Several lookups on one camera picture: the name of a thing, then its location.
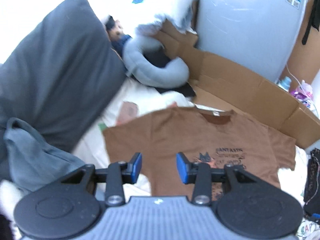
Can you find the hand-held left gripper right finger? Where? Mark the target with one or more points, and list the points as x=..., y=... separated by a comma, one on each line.
x=182, y=168

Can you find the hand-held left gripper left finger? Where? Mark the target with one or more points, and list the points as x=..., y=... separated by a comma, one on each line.
x=137, y=167

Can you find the brown t-shirt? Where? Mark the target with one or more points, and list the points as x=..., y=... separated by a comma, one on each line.
x=175, y=135

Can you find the cream bear print bed sheet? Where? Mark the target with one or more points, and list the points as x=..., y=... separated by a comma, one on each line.
x=90, y=145

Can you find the black cloth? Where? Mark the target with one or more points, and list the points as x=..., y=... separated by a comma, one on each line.
x=180, y=90

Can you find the grey neck pillow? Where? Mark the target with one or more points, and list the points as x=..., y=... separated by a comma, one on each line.
x=160, y=76

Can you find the flattened cardboard sheet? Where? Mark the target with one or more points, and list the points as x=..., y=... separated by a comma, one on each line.
x=237, y=85

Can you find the grey-blue denim garment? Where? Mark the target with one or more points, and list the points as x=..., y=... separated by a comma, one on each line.
x=32, y=155

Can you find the dark grey pillow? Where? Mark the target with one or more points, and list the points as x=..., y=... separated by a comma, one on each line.
x=62, y=67

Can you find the black leopard print bag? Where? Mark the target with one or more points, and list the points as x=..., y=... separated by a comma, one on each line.
x=312, y=180

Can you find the detergent bottle with blue cap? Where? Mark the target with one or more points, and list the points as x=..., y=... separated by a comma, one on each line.
x=285, y=82

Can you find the brown teddy bear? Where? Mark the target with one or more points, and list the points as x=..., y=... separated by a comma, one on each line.
x=117, y=31

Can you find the pink plush toy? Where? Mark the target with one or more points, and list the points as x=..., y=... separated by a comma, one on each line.
x=305, y=88

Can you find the upright cardboard box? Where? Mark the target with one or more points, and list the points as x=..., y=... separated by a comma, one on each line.
x=297, y=62

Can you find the grey plastic-wrapped mattress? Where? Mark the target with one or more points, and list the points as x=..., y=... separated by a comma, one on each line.
x=245, y=25

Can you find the white pillow in plastic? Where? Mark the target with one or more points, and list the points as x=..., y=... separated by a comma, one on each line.
x=170, y=0

